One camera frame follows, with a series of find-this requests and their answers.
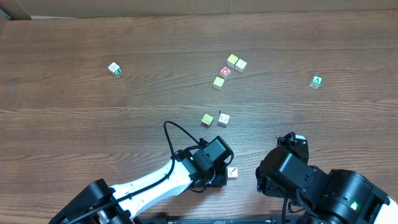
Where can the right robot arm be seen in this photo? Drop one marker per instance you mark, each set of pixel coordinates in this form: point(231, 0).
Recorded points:
point(340, 196)

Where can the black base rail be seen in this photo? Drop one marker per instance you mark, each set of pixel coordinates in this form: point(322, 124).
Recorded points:
point(271, 220)

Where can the white block with brush picture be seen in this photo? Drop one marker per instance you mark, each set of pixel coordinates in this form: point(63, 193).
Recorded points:
point(232, 172)

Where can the white patterned block centre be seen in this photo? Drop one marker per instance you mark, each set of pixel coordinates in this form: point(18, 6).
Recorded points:
point(223, 120)

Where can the block with green side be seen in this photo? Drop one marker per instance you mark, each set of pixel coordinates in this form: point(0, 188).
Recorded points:
point(115, 69)

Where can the white block upper cluster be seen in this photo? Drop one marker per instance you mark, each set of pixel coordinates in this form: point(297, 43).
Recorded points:
point(240, 65)

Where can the red circle block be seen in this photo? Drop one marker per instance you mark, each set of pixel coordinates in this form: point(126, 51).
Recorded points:
point(225, 72)

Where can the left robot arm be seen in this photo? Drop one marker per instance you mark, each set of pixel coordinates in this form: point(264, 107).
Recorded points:
point(121, 203)

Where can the yellow block lower cluster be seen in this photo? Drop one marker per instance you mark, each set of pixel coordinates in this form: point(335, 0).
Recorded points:
point(218, 83)

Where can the yellow block cluster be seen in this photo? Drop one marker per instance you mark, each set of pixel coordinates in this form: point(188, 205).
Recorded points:
point(218, 83)
point(231, 60)

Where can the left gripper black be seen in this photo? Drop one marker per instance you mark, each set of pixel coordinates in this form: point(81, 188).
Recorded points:
point(223, 178)

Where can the green letter block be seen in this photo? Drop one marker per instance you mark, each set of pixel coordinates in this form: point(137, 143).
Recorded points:
point(316, 82)

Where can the yellow block upper cluster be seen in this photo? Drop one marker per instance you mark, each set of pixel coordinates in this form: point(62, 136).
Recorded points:
point(231, 60)

